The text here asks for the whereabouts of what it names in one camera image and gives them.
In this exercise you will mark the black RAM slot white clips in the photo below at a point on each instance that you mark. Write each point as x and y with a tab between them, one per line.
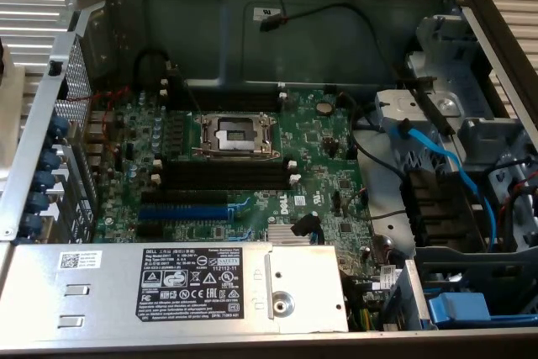
231	99
227	164
227	178
231	86

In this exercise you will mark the white QR code sticker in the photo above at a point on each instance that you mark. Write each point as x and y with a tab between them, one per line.
80	260

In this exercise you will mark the small white board sticker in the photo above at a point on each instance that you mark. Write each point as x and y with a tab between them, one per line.
301	200

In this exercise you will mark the black power supply label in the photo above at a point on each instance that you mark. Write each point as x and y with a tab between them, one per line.
189	287

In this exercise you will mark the white case wall sticker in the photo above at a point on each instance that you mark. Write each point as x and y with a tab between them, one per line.
267	13

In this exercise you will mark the small silver heat sink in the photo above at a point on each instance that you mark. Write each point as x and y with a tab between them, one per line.
283	235

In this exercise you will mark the long black expansion slot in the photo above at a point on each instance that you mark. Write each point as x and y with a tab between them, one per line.
185	197

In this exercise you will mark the metal CPU socket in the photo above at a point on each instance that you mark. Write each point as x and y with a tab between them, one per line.
235	134

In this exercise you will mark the black plug with blue tab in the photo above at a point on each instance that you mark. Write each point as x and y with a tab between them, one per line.
303	226

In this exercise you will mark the white barcode sticker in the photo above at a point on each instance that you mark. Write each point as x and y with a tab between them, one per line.
388	274

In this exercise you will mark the round coin battery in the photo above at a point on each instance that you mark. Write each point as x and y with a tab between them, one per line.
323	107

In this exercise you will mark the green Dell motherboard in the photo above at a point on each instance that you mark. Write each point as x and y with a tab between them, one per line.
319	157

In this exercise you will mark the blue card slot latch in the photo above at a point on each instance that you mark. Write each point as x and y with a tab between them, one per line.
37	201
59	127
52	159
43	179
31	223

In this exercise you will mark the silver port stack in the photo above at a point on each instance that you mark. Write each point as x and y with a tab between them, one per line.
98	123

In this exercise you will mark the grey metal drive bracket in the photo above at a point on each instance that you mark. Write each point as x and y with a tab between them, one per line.
403	107

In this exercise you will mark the silver power supply box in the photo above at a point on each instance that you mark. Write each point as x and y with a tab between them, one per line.
105	291

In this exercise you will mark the grey metal PC case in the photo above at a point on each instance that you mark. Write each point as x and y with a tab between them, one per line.
210	39

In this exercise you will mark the grey metal disk bay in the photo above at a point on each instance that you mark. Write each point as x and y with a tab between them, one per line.
454	64

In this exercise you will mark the thin metal locking lever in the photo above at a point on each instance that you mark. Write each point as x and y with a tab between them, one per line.
191	96

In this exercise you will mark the short black expansion slot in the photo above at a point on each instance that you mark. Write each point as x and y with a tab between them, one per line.
150	230

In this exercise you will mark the blue plastic drive caddy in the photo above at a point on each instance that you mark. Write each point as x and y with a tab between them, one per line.
458	306

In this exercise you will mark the long blue expansion slot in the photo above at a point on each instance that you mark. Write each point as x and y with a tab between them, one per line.
185	212

